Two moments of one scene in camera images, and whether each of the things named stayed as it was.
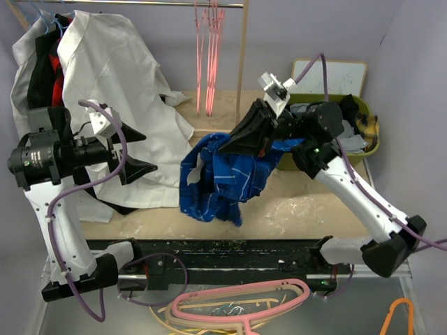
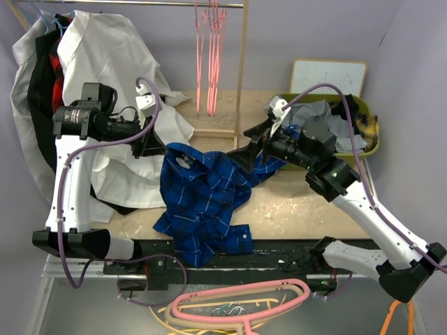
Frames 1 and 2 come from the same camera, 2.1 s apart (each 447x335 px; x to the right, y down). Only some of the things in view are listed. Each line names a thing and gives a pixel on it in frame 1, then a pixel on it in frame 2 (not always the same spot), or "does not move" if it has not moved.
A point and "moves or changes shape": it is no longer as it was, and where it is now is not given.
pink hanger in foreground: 246,319 does not move
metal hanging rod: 140,3 does not move
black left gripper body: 96,150 to 120,129
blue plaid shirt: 216,185 moves or changes shape
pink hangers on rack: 216,17 does not move
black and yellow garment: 366,126 does not move
